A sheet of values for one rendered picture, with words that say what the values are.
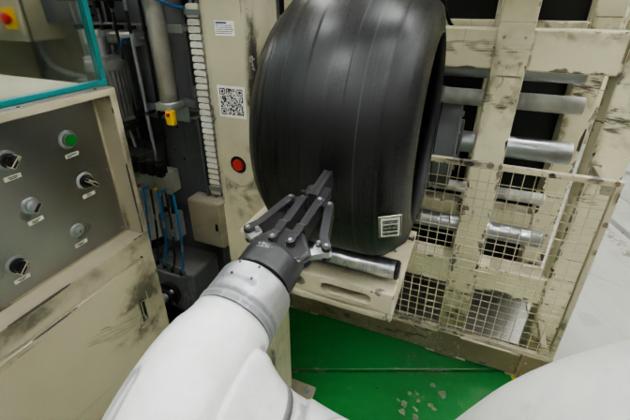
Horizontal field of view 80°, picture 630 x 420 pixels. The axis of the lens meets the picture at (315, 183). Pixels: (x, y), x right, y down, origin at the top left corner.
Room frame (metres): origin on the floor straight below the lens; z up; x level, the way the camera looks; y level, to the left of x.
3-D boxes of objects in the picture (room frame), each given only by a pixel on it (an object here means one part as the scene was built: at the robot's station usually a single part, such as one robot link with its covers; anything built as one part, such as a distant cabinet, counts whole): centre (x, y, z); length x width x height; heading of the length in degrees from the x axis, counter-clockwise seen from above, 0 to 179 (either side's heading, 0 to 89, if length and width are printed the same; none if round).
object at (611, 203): (1.07, -0.41, 0.65); 0.90 x 0.02 x 0.70; 68
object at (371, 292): (0.72, -0.02, 0.84); 0.36 x 0.09 x 0.06; 68
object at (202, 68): (0.94, 0.26, 1.19); 0.05 x 0.04 x 0.48; 158
